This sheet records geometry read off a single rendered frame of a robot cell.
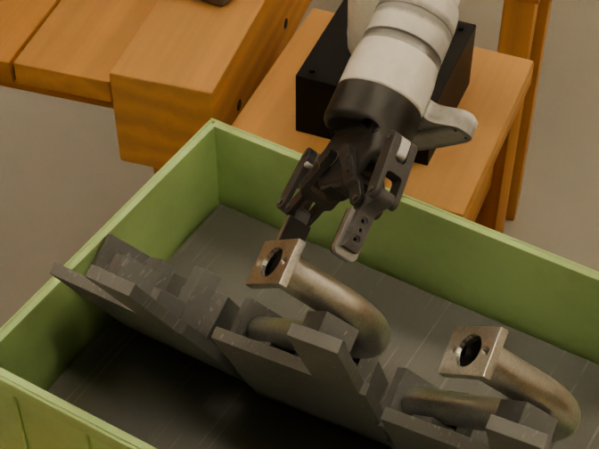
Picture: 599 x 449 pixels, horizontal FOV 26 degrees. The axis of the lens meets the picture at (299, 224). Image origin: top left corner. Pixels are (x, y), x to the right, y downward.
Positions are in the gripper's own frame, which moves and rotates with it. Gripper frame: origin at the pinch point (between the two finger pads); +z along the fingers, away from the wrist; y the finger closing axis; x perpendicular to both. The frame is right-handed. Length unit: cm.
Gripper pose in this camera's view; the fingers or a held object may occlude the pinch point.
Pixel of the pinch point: (313, 253)
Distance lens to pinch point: 103.2
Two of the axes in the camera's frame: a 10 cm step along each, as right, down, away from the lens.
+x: 7.6, 4.8, 4.3
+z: -3.9, 8.7, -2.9
